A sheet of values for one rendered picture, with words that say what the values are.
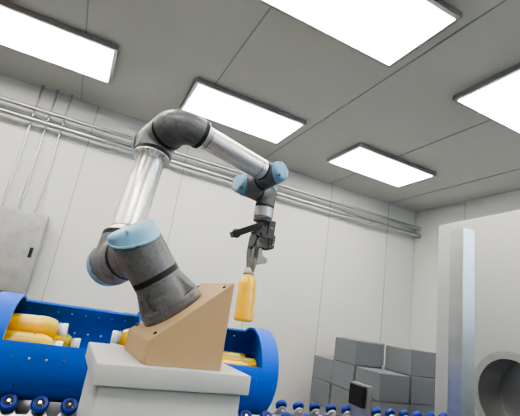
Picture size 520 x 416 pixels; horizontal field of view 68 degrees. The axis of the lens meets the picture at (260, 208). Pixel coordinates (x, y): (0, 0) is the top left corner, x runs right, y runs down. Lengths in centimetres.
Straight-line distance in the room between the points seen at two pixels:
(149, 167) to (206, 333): 54
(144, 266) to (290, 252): 464
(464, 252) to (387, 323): 501
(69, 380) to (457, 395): 120
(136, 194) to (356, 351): 377
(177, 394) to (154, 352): 10
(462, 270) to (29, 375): 140
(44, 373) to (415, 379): 389
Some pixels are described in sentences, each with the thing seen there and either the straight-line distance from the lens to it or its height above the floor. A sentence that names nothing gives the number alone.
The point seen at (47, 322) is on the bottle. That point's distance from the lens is 136.
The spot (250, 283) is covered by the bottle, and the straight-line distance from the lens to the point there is 143.
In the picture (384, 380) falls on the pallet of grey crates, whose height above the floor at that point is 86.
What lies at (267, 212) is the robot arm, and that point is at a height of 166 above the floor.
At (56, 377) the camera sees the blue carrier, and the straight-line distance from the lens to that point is 127.
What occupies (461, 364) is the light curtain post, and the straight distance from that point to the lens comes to 155.
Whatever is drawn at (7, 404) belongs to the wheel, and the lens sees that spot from 131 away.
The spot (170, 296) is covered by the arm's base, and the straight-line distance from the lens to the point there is 93.
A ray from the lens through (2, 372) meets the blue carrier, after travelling 128.
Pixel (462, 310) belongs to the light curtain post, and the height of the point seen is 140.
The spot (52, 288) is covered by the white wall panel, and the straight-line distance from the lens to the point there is 473.
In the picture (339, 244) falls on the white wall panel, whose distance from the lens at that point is 599.
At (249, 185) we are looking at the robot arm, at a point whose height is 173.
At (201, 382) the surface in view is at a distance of 88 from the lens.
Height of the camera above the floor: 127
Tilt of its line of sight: 16 degrees up
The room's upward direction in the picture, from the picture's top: 9 degrees clockwise
